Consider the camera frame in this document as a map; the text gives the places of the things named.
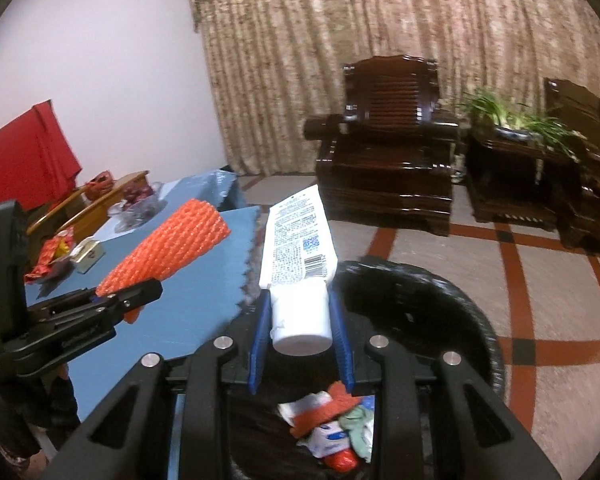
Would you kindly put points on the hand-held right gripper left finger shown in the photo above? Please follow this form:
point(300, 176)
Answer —
point(257, 345)

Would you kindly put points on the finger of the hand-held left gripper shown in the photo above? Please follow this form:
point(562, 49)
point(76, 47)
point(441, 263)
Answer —
point(65, 302)
point(130, 300)

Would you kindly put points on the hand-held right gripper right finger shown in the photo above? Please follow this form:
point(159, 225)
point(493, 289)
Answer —
point(342, 345)

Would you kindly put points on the white printed wrapper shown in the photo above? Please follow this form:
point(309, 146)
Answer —
point(300, 405)

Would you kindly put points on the green rubber glove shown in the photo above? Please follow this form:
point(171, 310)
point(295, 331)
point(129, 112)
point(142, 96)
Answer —
point(360, 430)

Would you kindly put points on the small white blue box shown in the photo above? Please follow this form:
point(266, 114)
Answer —
point(330, 437)

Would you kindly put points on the black lined trash bin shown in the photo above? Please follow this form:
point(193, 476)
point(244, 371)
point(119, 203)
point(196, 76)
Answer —
point(430, 310)

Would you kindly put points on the white cup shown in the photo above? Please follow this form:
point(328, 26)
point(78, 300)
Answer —
point(295, 240)

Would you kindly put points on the red plastic bag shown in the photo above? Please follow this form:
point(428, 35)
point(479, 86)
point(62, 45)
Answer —
point(342, 460)

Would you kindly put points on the red patterned packet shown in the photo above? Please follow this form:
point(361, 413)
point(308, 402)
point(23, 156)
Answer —
point(37, 275)
point(52, 247)

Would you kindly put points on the gold tissue box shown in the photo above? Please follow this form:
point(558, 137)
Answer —
point(87, 256)

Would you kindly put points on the yellow packet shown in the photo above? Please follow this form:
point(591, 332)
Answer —
point(64, 247)

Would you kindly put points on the blue scalloped tablecloth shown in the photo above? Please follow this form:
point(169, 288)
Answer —
point(205, 300)

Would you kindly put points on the glass fruit bowl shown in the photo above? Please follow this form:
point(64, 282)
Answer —
point(137, 215)

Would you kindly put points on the wooden bench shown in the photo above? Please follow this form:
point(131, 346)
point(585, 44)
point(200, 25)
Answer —
point(110, 205)

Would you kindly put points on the red apple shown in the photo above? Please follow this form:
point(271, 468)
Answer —
point(144, 191)
point(130, 193)

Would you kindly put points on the red basket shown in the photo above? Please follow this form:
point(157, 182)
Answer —
point(100, 186)

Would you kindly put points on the red cloth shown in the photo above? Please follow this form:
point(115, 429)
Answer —
point(20, 160)

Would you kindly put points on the light blue tablecloth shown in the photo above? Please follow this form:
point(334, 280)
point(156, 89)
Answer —
point(205, 192)

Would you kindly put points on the dark wooden slatted armchair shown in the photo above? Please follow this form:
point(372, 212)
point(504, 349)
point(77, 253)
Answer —
point(385, 170)

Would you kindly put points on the dark wooden side table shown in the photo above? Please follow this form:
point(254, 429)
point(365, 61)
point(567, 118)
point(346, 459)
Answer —
point(515, 185)

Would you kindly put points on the green potted plant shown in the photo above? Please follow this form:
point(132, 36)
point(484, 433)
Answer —
point(510, 125)

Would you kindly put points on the beige patterned curtain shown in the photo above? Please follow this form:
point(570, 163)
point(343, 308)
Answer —
point(330, 60)

